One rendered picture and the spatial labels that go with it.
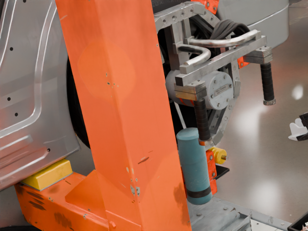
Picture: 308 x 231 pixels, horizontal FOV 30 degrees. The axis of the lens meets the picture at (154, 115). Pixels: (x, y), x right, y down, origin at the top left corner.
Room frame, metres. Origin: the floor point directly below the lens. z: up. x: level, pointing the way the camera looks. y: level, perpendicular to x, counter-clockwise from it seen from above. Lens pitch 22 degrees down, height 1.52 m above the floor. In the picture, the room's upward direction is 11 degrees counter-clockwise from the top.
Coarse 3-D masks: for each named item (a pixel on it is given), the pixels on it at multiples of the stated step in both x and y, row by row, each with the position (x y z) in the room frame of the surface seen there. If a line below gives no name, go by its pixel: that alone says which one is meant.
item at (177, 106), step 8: (192, 24) 2.08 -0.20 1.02; (192, 32) 2.13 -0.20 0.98; (200, 32) 2.10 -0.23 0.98; (168, 56) 2.00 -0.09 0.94; (192, 56) 2.20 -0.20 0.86; (168, 64) 2.03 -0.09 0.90; (168, 72) 2.03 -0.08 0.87; (176, 104) 1.99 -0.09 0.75; (176, 112) 1.99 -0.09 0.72; (184, 112) 2.13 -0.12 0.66; (192, 112) 2.11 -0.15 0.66; (208, 112) 2.06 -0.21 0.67; (176, 120) 2.12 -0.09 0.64; (184, 120) 2.10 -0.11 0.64; (192, 120) 2.07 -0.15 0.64; (176, 128) 2.07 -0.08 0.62; (184, 128) 2.00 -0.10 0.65; (176, 144) 1.94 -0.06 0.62
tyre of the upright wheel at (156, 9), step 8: (152, 0) 1.94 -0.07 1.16; (160, 0) 1.96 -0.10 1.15; (168, 0) 1.99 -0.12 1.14; (176, 0) 2.01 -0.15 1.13; (184, 0) 2.04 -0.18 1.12; (160, 8) 1.96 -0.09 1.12; (72, 80) 1.87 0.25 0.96; (72, 88) 1.87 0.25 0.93; (72, 96) 1.87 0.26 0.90; (72, 104) 1.87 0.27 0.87; (72, 112) 1.89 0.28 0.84; (80, 112) 1.84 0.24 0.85; (72, 120) 1.90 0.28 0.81; (80, 120) 1.86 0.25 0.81; (208, 120) 2.06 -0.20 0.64; (80, 128) 1.88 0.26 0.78; (80, 136) 1.91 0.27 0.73; (88, 144) 1.91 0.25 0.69
